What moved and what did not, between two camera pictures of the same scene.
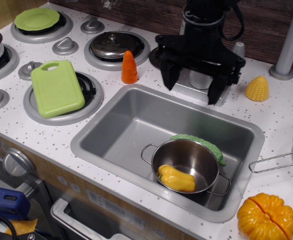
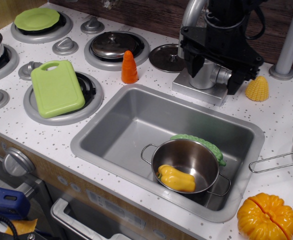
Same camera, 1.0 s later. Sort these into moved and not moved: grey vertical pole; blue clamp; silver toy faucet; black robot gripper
Moved: black robot gripper
Not moved: blue clamp; silver toy faucet; grey vertical pole
